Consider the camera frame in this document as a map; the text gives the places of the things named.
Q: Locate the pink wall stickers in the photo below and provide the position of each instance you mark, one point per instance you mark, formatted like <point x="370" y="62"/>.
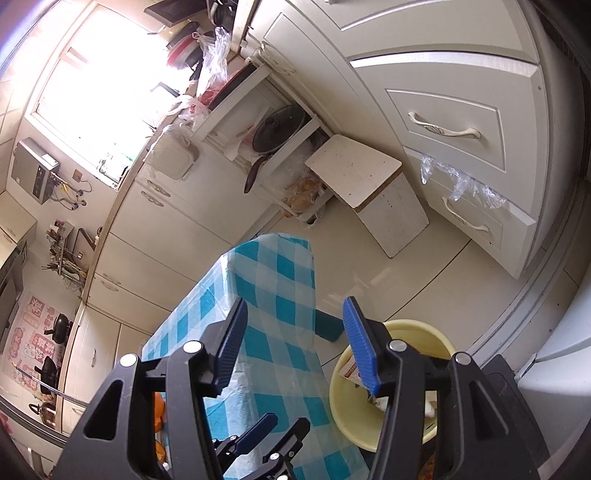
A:
<point x="32" y="341"/>

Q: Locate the range hood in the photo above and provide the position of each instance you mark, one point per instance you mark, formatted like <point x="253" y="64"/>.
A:
<point x="9" y="295"/>

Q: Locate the small white wooden stool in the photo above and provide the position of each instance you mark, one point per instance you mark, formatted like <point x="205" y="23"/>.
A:
<point x="351" y="161"/>

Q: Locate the blue checked plastic tablecloth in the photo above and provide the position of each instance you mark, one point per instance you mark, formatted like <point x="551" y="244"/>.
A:
<point x="277" y="369"/>

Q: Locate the bag of bread buns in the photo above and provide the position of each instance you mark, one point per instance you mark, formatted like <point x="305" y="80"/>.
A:
<point x="302" y="191"/>

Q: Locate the stacked red white pots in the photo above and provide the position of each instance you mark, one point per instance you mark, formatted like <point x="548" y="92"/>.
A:
<point x="182" y="50"/>

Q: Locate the wall water heater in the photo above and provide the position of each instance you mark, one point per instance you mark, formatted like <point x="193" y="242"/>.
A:
<point x="30" y="170"/>

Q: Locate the white appliance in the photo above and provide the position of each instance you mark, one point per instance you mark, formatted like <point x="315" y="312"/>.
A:
<point x="563" y="369"/>

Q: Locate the white hanging bin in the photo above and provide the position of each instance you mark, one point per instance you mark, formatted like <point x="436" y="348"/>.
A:
<point x="173" y="154"/>

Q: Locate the wall utensil rack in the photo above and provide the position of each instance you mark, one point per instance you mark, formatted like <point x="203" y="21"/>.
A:
<point x="64" y="263"/>

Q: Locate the white kitchen cabinets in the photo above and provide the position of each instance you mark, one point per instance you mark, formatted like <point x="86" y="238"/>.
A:
<point x="194" y="217"/>

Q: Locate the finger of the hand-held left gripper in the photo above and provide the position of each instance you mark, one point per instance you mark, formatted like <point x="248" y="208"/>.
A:
<point x="254" y="431"/>
<point x="291" y="438"/>

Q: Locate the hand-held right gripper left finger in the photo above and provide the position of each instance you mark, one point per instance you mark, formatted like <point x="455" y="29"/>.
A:
<point x="231" y="341"/>

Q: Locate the orange patterned cloth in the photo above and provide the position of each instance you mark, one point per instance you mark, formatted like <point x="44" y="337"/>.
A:
<point x="427" y="466"/>

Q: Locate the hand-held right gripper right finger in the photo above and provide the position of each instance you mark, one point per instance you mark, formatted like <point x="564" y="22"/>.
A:
<point x="362" y="350"/>

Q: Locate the white trolley rack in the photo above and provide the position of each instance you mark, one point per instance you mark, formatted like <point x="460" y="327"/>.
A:
<point x="226" y="106"/>

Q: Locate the red white plastic bag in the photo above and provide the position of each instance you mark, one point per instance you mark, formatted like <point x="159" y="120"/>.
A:
<point x="194" y="110"/>

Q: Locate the kitchen window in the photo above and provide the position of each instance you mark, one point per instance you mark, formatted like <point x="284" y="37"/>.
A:
<point x="106" y="92"/>

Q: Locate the hanging metal tray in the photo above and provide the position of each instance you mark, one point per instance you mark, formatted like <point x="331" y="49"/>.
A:
<point x="81" y="247"/>

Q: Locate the yellow fruit peel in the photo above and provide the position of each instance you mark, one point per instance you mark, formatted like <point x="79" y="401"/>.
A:
<point x="160" y="410"/>

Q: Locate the red printed white packet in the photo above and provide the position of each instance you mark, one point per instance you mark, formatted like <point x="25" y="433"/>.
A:
<point x="351" y="369"/>

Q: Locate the clear plastic bag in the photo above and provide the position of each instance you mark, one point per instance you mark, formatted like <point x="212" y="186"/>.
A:
<point x="214" y="64"/>

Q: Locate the metal stovetop kettle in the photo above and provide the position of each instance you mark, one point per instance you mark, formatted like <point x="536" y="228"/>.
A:
<point x="46" y="412"/>

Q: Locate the white tissue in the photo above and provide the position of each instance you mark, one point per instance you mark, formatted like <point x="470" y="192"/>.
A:
<point x="431" y="410"/>

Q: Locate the clear plastic on drawer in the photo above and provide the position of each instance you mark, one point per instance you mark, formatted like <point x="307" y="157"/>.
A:
<point x="461" y="187"/>

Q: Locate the black frying pan with lid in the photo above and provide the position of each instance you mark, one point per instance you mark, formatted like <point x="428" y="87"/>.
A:
<point x="277" y="129"/>

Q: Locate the black wok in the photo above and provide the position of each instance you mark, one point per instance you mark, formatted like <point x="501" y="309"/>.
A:
<point x="60" y="327"/>

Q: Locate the yellow plastic basin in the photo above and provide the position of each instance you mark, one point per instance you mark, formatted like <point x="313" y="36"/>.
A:
<point x="415" y="337"/>

